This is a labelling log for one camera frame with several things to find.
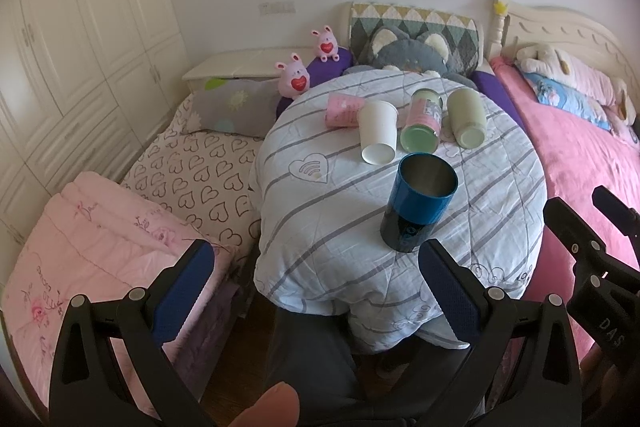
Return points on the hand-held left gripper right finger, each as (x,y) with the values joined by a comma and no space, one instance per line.
(450,297)

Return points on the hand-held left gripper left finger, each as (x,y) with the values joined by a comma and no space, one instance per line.
(186,292)

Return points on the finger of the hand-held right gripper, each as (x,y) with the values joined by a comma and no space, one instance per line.
(612,209)
(567,227)

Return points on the blue metal cup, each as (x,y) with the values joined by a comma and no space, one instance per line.
(415,212)

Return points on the pale green cup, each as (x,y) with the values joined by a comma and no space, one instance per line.
(467,117)

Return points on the green glass cup pink label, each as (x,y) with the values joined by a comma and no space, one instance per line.
(421,134)

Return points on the white paper cup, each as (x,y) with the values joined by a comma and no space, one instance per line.
(377,127)

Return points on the pink paper cup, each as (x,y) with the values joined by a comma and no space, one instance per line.
(340,109)

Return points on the lavender cloth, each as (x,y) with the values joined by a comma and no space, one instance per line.
(230,292)

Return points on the pink fleece blanket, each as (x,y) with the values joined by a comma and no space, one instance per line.
(560,157)

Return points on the folded pink floral quilt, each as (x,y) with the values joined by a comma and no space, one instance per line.
(100,247)

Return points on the heart print bed sheet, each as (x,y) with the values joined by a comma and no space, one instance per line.
(200,177)

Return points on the blue cartoon pillow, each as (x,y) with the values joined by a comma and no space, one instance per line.
(560,93)

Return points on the white grey striped quilt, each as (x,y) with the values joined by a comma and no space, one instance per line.
(325,232)

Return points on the person's grey trousers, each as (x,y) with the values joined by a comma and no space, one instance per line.
(310,367)

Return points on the purple pillow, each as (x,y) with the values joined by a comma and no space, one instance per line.
(325,69)
(492,88)

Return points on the white and pink plush toy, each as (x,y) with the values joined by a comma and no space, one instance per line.
(545,57)

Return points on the grey flower print pillow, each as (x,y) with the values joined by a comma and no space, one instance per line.
(235,107)

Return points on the cream wooden bed headboard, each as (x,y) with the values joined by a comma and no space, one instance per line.
(550,27)

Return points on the yellow star ornament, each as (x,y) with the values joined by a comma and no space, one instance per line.
(500,7)

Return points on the white bedside cabinet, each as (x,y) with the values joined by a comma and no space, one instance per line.
(235,62)

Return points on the diamond pattern headboard cover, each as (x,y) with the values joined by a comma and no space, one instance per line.
(450,22)

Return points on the pink rabbit toy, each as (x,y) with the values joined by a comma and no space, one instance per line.
(295,79)
(326,44)

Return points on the grey cat plush pillow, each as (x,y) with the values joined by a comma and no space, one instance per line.
(400,52)

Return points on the white wardrobe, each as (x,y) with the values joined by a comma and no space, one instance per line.
(75,32)

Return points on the white wall socket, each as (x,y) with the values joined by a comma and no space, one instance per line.
(277,8)

